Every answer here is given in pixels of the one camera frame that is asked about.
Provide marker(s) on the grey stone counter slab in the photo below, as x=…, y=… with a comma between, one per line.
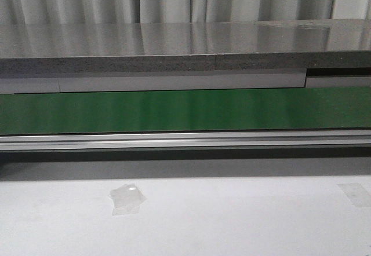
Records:
x=50, y=50

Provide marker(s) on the clear tape patch left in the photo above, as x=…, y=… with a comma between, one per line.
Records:
x=126, y=199

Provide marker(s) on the aluminium conveyor front rail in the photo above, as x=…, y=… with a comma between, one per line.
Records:
x=261, y=138

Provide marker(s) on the green conveyor belt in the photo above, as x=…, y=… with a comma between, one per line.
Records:
x=185, y=110

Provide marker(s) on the white pleated curtain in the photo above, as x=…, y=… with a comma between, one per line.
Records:
x=176, y=11

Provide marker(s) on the clear tape patch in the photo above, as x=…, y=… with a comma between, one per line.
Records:
x=357, y=194
x=126, y=199

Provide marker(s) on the clear tape patch right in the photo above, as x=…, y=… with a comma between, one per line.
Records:
x=357, y=194

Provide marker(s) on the grey conveyor back rail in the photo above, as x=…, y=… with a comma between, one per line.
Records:
x=186, y=80

